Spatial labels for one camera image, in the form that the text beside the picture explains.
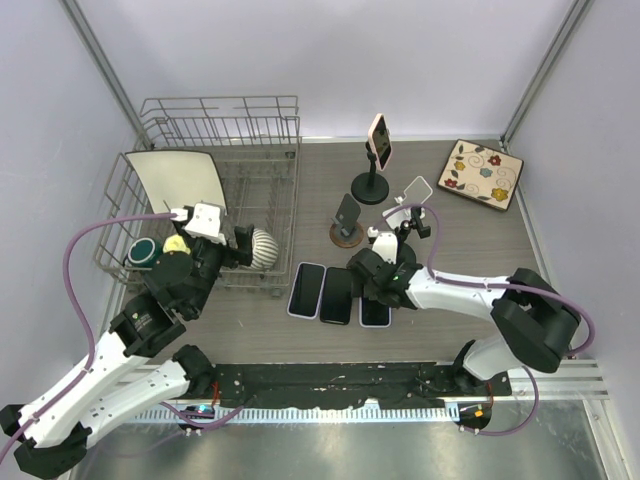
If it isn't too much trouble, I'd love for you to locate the purple case phone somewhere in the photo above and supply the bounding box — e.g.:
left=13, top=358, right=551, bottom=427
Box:
left=359, top=297, right=392, bottom=328

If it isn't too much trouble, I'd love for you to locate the black case phone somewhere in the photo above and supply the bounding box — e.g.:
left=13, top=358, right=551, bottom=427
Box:
left=319, top=267, right=353, bottom=325

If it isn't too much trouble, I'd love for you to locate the lavender case phone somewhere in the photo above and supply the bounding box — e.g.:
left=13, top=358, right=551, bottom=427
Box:
left=287, top=262, right=326, bottom=320

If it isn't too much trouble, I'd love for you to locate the black tall phone stand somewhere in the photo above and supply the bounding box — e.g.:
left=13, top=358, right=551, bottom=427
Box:
left=351, top=143, right=389, bottom=205

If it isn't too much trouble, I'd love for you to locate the grey wire dish rack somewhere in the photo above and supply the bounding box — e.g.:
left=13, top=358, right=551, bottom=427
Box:
left=94, top=94, right=301, bottom=298

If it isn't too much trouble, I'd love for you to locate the pink case phone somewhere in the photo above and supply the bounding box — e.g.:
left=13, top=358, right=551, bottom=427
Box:
left=367, top=113, right=393, bottom=171

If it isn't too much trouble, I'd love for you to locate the black round phone stand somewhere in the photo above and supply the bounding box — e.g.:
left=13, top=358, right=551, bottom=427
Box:
left=394, top=206, right=431, bottom=264

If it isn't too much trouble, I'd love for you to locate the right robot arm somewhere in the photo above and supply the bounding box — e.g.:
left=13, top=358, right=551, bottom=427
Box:
left=347, top=248, right=581, bottom=395

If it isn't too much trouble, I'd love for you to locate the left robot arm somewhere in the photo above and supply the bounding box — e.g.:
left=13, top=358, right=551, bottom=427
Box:
left=1, top=227, right=254, bottom=479

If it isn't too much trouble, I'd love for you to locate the wooden base phone stand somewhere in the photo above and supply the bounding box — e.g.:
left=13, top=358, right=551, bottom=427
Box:
left=329, top=194, right=364, bottom=249

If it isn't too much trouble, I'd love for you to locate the white folding phone stand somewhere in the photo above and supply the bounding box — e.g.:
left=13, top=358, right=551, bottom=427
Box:
left=383, top=176, right=433, bottom=229

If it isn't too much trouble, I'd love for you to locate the striped round mug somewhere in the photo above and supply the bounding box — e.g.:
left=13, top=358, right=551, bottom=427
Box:
left=249, top=228, right=279, bottom=271

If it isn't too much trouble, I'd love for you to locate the yellow faceted cup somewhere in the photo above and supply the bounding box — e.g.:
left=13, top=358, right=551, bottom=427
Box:
left=163, top=234, right=191, bottom=254

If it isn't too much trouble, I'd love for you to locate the dark green mug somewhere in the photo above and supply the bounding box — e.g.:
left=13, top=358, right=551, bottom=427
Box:
left=123, top=237, right=162, bottom=269

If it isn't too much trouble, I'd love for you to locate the white square plate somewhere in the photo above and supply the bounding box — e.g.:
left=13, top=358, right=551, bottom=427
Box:
left=125, top=150, right=227, bottom=214

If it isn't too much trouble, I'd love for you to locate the floral square coaster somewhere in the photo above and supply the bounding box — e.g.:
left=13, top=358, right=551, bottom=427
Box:
left=437, top=139, right=524, bottom=211

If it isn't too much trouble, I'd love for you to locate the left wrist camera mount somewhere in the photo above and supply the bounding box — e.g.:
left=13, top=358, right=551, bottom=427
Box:
left=170, top=203, right=226, bottom=245

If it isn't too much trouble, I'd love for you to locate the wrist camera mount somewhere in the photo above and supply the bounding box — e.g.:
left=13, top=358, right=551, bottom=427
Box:
left=367, top=227, right=398, bottom=264
left=170, top=203, right=226, bottom=245

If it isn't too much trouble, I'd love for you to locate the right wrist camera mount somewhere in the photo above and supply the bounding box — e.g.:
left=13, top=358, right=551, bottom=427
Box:
left=367, top=227, right=398, bottom=264

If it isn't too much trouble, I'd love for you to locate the black mounting base plate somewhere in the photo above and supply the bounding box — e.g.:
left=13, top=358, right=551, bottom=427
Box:
left=203, top=362, right=512, bottom=410

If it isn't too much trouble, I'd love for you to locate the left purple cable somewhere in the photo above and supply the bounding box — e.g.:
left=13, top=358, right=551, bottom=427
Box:
left=0, top=212, right=246, bottom=456

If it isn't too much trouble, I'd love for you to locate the purple cable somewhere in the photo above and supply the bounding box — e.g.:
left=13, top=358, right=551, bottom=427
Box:
left=382, top=203, right=597, bottom=439
left=0, top=212, right=246, bottom=456

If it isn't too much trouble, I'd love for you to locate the white cable duct strip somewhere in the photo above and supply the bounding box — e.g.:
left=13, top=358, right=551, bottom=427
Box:
left=144, top=402, right=461, bottom=425

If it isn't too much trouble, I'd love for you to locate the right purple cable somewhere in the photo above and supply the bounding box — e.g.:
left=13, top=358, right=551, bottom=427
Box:
left=382, top=203, right=597, bottom=439

